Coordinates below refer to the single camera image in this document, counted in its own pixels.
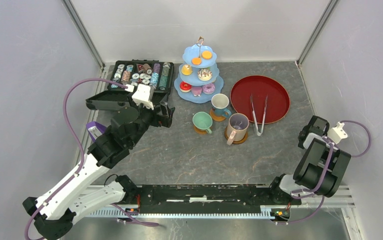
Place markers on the mint green cup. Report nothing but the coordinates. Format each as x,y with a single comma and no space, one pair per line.
202,120

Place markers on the tan wooden coaster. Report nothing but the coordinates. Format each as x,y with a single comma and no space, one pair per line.
202,132

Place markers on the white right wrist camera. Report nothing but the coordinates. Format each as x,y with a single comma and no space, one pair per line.
337,133

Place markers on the pink mousse cake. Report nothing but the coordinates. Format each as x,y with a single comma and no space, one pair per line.
196,91

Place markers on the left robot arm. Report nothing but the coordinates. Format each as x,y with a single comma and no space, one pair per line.
54,213

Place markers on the medium brown wooden coaster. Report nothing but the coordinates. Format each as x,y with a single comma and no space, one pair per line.
236,142

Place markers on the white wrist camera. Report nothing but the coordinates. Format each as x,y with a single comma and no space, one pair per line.
142,94
337,133

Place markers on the black poker chip case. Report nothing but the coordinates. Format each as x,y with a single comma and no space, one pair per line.
153,73

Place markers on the round red serving tray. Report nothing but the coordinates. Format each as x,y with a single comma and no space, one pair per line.
261,95

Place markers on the white mug blue handle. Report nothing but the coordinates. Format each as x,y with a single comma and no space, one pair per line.
220,103

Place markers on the round orange waffle cookie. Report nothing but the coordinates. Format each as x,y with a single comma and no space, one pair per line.
207,55

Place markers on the red frosted donut cake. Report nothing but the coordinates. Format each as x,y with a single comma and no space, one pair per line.
185,87

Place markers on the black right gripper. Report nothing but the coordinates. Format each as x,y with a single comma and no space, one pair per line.
324,134

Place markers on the yellow mousse cake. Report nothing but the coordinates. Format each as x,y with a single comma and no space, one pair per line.
186,69

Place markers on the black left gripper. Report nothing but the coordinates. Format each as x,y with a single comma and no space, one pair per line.
165,119

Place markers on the rose gold marble mug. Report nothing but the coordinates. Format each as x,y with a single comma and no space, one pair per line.
237,127

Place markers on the white chocolate drizzled donut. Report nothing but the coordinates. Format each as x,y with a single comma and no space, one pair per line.
204,74

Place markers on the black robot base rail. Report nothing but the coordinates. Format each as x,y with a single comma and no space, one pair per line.
224,201

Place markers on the purple sprinkled donut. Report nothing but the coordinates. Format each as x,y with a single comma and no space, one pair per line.
208,89

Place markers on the light orange wooden coaster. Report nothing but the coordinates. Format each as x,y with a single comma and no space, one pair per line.
215,117

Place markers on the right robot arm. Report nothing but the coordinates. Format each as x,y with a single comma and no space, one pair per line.
322,167

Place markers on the blue three-tier cake stand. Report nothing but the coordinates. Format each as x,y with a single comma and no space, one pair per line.
189,53

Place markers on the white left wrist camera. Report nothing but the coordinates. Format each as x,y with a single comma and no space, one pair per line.
142,94

